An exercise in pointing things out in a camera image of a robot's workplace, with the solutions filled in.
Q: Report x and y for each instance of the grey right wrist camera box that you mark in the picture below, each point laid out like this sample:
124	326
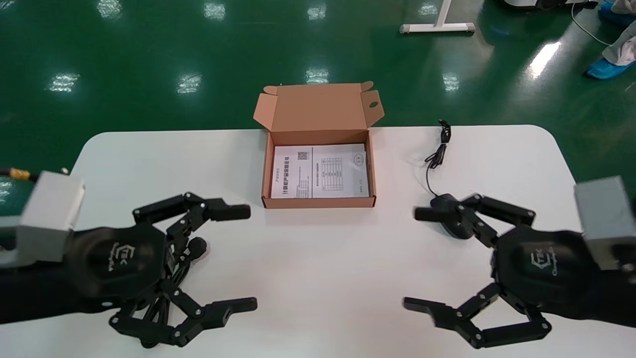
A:
608	223

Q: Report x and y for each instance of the blue shoe cover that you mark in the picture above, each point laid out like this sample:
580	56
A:
603	69
616	15

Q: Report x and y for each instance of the white printed paper manual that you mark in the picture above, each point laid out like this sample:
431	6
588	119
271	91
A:
323	174

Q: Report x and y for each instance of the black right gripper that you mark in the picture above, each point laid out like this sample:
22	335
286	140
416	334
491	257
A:
544	266

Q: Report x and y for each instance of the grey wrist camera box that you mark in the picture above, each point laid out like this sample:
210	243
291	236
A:
608	223
49	219

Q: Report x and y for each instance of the grey trouser leg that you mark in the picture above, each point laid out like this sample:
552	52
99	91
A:
623	49
625	6

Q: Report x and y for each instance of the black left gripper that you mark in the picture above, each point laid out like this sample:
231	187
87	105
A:
119	261

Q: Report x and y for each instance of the white and black machine base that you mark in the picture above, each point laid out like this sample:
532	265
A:
546	3

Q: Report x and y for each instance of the brown cardboard storage box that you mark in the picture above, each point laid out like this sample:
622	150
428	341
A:
318	107

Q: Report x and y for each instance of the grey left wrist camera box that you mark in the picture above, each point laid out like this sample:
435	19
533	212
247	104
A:
49	219

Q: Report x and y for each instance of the white table leg base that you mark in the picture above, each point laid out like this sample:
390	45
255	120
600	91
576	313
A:
437	28

